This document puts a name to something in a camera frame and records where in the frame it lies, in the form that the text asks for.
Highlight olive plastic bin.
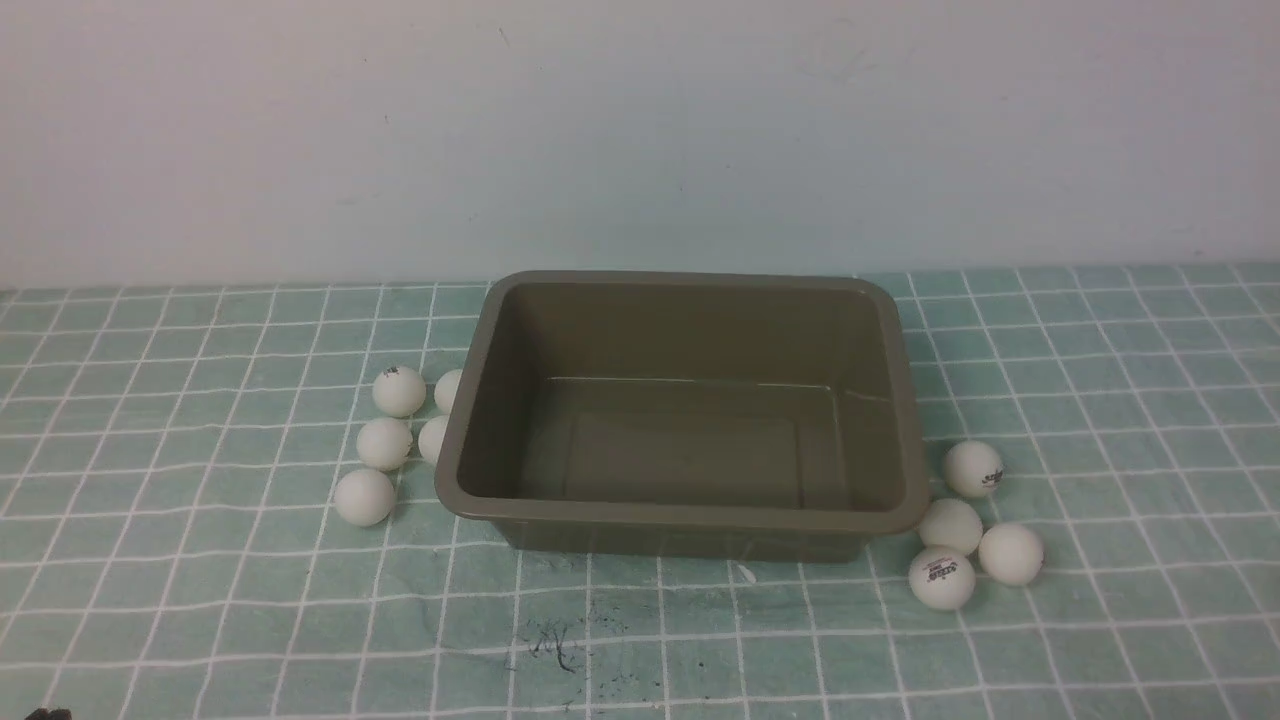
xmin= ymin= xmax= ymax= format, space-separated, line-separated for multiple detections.
xmin=434 ymin=272 xmax=931 ymax=562

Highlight white ball with logo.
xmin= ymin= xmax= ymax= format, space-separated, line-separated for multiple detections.
xmin=942 ymin=439 xmax=1005 ymax=498

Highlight white ball printed logo front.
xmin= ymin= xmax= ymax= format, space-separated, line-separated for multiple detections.
xmin=908 ymin=544 xmax=977 ymax=611

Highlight green grid tablecloth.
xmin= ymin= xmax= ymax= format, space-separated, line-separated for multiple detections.
xmin=1 ymin=261 xmax=1279 ymax=719

